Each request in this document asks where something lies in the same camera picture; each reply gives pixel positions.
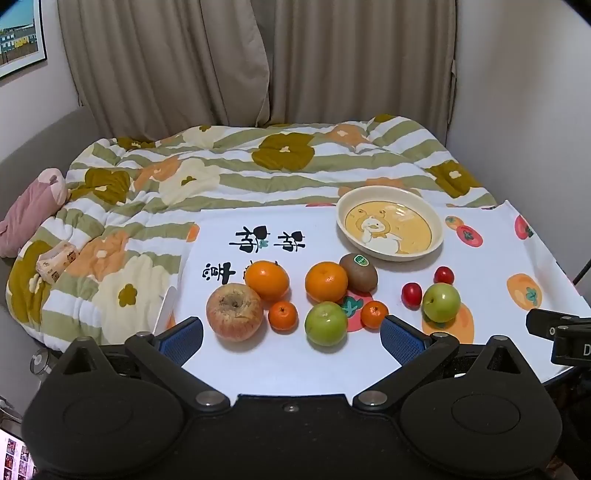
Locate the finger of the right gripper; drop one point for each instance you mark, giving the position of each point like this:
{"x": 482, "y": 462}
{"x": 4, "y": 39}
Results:
{"x": 544, "y": 323}

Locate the cream duck pattern plate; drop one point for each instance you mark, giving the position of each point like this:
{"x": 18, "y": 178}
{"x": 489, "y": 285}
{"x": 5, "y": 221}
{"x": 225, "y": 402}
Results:
{"x": 389, "y": 223}

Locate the large orange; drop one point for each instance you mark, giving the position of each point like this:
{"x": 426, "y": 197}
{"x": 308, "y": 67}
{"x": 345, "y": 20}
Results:
{"x": 326, "y": 281}
{"x": 268, "y": 279}

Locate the green apple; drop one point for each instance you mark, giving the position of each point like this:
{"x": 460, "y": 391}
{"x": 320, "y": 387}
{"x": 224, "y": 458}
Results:
{"x": 441, "y": 303}
{"x": 326, "y": 324}

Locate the cherry tomato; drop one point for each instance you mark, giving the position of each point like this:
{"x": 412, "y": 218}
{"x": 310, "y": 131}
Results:
{"x": 412, "y": 295}
{"x": 444, "y": 274}

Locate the cherry tomato front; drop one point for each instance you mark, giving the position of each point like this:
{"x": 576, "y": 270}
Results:
{"x": 412, "y": 295}

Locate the pink plush pillow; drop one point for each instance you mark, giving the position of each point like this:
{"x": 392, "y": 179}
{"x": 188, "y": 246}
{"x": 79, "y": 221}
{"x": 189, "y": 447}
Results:
{"x": 40, "y": 200}

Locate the floral striped quilt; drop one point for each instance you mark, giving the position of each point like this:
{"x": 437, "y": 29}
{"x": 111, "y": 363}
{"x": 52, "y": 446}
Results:
{"x": 132, "y": 209}

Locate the patterned tissue pack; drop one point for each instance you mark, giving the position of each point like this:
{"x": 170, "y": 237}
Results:
{"x": 51, "y": 264}

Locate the white persimmon print tablecloth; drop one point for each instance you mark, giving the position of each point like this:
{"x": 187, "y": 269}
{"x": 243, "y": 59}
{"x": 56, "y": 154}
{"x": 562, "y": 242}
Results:
{"x": 501, "y": 272}

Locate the brown kiwi with sticker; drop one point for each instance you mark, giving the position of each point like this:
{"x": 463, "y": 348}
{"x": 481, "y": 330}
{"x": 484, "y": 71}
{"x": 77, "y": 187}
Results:
{"x": 362, "y": 274}

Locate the grey bed headboard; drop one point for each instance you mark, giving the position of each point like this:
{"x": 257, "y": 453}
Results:
{"x": 56, "y": 146}

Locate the phone screen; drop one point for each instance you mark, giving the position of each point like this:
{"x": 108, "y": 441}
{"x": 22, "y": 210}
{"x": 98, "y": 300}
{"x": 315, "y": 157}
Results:
{"x": 15, "y": 460}

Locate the beige curtain left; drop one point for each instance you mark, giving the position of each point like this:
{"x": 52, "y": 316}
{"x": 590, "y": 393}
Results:
{"x": 150, "y": 69}

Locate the beige curtain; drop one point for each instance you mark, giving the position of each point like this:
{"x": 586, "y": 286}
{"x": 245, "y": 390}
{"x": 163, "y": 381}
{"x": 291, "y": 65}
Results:
{"x": 332, "y": 61}
{"x": 150, "y": 69}

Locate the cherry tomato back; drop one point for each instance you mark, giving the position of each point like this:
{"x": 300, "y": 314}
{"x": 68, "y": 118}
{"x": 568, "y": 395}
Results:
{"x": 444, "y": 274}

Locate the beige curtain right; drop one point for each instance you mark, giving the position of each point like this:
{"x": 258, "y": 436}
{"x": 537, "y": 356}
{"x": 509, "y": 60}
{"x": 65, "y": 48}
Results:
{"x": 332, "y": 61}

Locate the small mandarin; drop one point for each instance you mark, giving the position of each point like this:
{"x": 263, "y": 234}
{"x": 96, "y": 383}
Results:
{"x": 373, "y": 314}
{"x": 283, "y": 316}

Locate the framed building picture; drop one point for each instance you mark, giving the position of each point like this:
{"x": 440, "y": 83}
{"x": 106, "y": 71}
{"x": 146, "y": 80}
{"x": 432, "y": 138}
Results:
{"x": 22, "y": 37}

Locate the red wrinkled apple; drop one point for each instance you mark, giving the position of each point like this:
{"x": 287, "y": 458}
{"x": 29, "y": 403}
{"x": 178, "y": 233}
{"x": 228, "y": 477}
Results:
{"x": 234, "y": 312}

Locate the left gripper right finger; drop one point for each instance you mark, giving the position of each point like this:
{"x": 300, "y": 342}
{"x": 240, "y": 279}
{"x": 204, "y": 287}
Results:
{"x": 421, "y": 356}

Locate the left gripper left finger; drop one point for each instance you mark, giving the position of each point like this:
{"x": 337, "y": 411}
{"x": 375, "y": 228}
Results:
{"x": 161, "y": 358}

